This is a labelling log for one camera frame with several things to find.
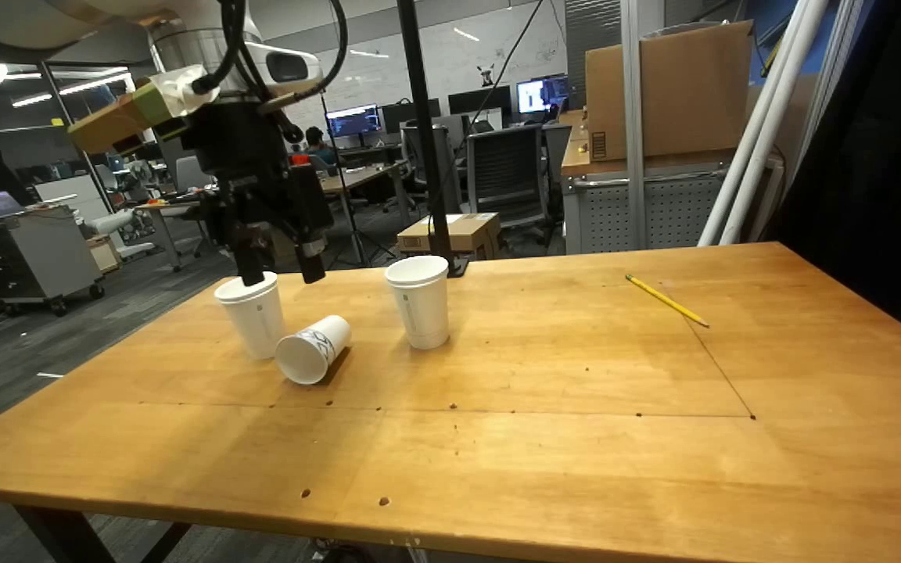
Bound grey perforated metal cabinet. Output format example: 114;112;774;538
563;160;725;255

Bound grey rolling cart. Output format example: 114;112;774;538
0;207;103;317

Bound white vertical post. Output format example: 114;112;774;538
619;0;648;246

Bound lit computer monitor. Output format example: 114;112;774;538
516;75;571;115

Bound white patterned cup lying down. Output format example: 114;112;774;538
275;312;351;388

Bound yellow pencil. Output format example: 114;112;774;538
627;274;711;329

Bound white paper cup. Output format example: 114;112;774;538
212;272;285;362
385;257;452;352

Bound black office chair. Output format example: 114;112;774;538
465;126;549;230

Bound small cardboard box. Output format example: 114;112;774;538
399;213;500;257

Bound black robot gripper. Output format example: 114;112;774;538
181;104;332;286

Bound tan wrist camera mount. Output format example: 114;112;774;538
65;63;227;156

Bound white leaning pipes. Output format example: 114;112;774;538
697;0;867;246

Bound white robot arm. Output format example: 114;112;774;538
0;0;337;286

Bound large cardboard box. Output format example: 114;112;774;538
585;22;751;162

